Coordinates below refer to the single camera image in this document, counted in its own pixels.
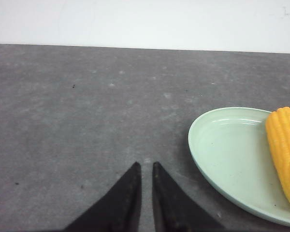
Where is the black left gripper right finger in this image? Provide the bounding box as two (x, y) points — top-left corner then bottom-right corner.
(152, 162), (225, 232)

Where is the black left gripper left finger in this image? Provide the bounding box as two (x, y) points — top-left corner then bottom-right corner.
(63, 162), (142, 232)

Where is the yellow corn cob piece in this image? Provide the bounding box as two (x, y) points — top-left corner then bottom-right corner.
(265, 107), (290, 203)

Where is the light green oval plate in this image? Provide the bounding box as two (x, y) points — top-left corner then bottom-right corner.
(188, 107), (290, 227)

